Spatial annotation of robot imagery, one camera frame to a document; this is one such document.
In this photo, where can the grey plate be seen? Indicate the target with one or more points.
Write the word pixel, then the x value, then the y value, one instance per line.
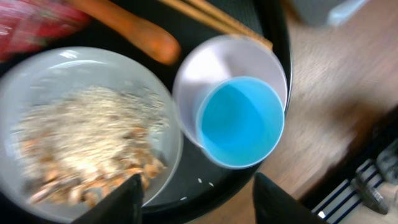
pixel 53 74

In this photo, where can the orange carrot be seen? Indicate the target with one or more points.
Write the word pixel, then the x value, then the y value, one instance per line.
pixel 150 38

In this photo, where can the blue plastic cup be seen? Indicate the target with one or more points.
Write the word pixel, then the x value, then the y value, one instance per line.
pixel 239 122

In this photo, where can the white small bowl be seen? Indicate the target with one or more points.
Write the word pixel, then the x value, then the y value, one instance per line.
pixel 219 59

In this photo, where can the round black tray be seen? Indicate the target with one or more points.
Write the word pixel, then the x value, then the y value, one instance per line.
pixel 198 186

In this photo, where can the grey dishwasher rack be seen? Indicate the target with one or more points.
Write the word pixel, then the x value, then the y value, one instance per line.
pixel 319 13

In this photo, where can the red snack wrapper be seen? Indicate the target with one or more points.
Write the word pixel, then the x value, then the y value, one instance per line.
pixel 27 26

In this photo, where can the rice and nut scraps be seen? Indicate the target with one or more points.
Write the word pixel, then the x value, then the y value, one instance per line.
pixel 81 148

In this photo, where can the wooden chopstick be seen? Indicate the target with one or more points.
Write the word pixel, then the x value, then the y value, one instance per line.
pixel 200 16
pixel 232 22

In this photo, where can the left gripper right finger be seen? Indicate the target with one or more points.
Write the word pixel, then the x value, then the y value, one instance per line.
pixel 273 205

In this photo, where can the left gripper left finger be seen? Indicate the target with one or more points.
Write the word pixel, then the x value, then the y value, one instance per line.
pixel 122 206

